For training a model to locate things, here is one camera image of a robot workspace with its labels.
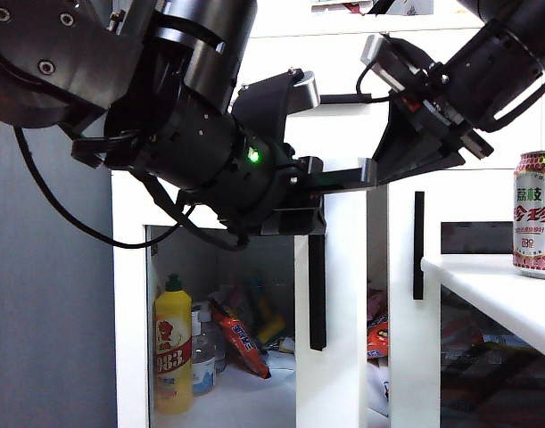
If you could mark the black slanted object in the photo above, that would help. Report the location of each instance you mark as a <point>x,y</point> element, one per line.
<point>383,6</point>

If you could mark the red orange snack bag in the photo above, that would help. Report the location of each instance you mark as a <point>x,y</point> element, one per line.
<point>378,339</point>

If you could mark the clear plastic bottle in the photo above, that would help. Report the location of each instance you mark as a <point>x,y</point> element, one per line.
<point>220,352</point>

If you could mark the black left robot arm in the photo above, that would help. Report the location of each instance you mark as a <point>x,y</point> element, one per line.
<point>98,67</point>

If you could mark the white cabinet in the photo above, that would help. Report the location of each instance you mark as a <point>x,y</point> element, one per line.
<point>299,27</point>

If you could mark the wide white drawer front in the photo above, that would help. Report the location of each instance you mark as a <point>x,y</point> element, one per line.
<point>343,58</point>

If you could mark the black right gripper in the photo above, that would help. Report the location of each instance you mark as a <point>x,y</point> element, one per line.
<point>432,111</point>

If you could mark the clear pump sanitizer bottle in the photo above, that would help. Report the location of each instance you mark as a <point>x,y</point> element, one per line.
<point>203,356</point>

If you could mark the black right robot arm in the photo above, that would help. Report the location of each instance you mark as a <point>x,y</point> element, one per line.
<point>513,53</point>

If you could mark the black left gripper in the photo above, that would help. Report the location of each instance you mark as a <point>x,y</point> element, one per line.
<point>263,178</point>

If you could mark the white teal printed box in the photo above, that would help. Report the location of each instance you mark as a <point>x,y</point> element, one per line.
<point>339,5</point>

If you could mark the white glass-panel cabinet door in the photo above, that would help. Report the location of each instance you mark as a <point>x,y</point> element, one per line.
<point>334,312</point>
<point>406,356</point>

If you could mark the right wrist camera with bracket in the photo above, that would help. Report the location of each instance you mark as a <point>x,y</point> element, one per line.
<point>374,51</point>

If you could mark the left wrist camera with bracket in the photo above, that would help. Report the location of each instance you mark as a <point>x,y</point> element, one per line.
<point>263,102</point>

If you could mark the yellow detergent bottle green cap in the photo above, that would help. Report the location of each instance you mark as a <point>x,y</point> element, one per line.
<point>174,348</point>

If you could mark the orange snack packet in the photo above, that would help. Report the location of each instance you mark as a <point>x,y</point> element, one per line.
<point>241,339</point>

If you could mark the red white beverage can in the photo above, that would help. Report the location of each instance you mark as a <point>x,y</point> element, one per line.
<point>536,214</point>

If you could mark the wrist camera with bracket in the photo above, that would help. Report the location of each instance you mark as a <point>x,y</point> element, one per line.
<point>263,102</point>
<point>374,51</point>

